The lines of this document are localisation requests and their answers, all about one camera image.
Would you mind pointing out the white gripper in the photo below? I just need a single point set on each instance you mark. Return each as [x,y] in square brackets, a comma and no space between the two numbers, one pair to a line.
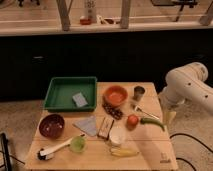
[169,114]

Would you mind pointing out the red apple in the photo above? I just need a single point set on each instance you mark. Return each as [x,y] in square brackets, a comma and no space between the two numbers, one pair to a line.
[132,120]

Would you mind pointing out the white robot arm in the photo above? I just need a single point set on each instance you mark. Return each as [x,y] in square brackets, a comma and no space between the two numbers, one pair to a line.
[185,83]

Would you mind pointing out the orange bowl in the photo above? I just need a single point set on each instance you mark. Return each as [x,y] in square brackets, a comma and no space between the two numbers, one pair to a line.
[115,95]

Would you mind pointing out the dark purple bowl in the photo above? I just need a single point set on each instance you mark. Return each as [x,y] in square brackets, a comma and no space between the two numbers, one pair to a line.
[52,126]

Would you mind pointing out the metal fork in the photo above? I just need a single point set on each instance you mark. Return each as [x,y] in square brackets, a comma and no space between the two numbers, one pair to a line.
[138,109]

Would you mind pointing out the metal cup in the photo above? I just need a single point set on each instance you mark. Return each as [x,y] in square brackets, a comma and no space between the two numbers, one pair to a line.
[138,93]

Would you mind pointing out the dark grape bunch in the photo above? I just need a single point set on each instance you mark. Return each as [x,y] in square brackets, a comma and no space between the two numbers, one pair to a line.
[116,113]

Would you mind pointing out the white cup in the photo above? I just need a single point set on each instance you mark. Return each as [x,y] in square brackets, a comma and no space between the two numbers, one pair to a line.
[117,136]

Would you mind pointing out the brown chocolate bar box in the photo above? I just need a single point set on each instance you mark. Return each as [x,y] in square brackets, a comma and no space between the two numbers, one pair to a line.
[105,127]

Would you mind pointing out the yellow banana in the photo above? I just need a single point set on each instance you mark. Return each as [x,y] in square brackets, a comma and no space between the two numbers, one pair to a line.
[123,152]

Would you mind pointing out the grey blue cloth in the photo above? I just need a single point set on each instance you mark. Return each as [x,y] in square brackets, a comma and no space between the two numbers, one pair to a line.
[87,125]

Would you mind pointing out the blue sponge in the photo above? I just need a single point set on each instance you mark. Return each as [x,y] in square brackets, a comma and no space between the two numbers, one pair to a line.
[79,100]

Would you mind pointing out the green plastic cup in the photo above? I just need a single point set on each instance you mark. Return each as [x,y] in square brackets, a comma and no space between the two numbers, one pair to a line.
[77,144]

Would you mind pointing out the green plastic tray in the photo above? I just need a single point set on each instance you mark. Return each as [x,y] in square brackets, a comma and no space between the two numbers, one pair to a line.
[62,89]

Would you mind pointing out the red object on shelf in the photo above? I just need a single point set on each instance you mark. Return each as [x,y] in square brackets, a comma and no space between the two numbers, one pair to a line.
[84,21]

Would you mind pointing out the white bottle on shelf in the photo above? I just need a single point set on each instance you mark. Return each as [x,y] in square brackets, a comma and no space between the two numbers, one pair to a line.
[90,10]

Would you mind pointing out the black stand at left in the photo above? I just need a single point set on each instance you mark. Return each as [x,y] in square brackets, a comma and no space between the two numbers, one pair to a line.
[6,157]

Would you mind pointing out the white handled brush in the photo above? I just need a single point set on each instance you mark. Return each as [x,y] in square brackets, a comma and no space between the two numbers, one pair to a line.
[46,154]

